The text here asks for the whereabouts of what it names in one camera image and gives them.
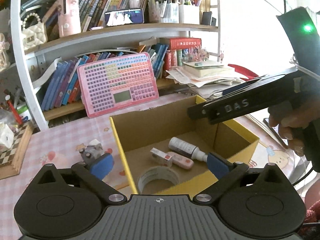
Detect white pen holder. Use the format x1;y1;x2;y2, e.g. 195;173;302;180
179;4;200;25

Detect wooden chess box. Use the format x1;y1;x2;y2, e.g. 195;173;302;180
0;122;34;180

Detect cup of pens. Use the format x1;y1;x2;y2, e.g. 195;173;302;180
0;87;32;125

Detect red chair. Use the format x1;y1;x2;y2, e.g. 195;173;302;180
227;64;259;80

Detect dark flat device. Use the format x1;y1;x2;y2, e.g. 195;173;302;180
264;117;290;149

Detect colourful paper ornament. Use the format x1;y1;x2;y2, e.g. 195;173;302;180
184;46;209;62

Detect pink pen holder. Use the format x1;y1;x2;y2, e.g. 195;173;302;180
147;2;163;23

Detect pink learning tablet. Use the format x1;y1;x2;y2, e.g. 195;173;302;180
77;52;160;118

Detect white quilted handbag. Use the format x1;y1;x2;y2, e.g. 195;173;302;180
21;12;48;50

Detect pink cylindrical container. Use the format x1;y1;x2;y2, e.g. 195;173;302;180
58;0;82;38

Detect row of upright books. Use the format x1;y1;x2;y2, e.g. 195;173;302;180
42;0;153;32

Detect cow plush doll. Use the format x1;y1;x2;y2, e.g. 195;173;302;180
0;34;10;72

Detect white spray bottle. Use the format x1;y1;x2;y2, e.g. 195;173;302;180
168;137;209;163

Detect small pink case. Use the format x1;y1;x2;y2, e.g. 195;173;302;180
166;152;195;171

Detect red boxed books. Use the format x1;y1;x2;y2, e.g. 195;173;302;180
164;50;184;72

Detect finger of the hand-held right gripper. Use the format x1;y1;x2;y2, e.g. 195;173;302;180
187;102;213;121

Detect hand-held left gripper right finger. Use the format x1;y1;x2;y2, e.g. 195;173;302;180
193;152;292;203

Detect stack of papers and books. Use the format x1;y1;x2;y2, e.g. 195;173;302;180
166;60;248;98

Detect tissue pack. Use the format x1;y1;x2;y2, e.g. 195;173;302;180
0;121;14;153

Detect row of leaning blue books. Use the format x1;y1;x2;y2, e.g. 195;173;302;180
40;44;169;112

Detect thick red dictionary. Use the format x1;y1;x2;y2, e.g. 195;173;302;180
160;37;202;50

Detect small grey toy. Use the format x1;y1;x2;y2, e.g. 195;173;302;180
79;144;105;167

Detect clear tape roll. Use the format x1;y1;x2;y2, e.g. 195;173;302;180
137;166;180;195

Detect small black box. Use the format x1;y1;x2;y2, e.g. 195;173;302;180
201;11;217;27

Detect yellow cardboard box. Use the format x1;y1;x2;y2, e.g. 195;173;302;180
109;95;260;199

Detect person's right hand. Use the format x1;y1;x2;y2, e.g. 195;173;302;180
269;102;305;157

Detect white bookshelf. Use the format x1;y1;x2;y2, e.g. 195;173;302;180
10;0;222;130

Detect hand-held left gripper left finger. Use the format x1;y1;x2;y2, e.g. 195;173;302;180
32;152;127;204

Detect small white red-labelled box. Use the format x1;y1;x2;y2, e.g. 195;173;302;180
150;148;173;167

